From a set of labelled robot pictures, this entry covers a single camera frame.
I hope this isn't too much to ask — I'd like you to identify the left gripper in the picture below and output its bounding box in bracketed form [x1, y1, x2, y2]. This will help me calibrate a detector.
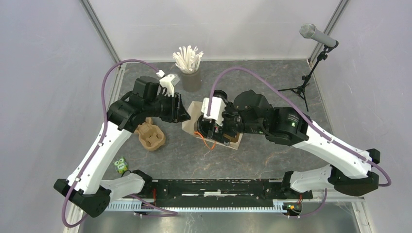
[145, 91, 191, 123]

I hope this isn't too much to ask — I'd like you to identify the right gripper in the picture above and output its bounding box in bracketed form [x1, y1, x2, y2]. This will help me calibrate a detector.
[207, 101, 266, 146]

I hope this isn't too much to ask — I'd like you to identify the brown paper takeout bag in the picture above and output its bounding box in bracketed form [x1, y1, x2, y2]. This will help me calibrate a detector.
[182, 101, 243, 150]

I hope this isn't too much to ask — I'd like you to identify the black coffee cup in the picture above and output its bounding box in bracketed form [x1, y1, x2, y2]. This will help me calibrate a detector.
[196, 115, 210, 138]

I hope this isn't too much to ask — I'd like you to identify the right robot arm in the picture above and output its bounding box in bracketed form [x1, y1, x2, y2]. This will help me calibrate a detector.
[196, 90, 380, 198]

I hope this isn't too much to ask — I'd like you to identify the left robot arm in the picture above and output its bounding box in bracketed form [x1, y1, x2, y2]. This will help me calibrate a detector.
[53, 74, 190, 217]

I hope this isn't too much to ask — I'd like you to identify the grey straw holder cup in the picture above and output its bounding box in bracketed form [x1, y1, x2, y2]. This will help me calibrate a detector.
[180, 69, 202, 93]

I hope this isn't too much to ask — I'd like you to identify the white wrapped straws bundle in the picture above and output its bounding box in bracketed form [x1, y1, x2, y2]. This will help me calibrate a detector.
[172, 45, 204, 74]

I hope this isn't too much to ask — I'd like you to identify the black microphone stand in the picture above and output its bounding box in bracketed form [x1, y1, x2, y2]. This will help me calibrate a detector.
[278, 45, 333, 112]

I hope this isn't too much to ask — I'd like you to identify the green owl number tile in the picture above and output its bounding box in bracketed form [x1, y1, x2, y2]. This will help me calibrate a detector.
[113, 157, 128, 174]

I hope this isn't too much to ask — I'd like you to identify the grey microphone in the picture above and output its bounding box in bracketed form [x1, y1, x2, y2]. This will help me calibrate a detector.
[299, 23, 339, 48]

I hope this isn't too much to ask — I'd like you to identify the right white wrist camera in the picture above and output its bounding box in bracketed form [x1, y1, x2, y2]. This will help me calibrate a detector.
[201, 97, 226, 126]

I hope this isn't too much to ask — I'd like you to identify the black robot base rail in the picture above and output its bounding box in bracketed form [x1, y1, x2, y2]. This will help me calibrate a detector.
[137, 179, 313, 210]

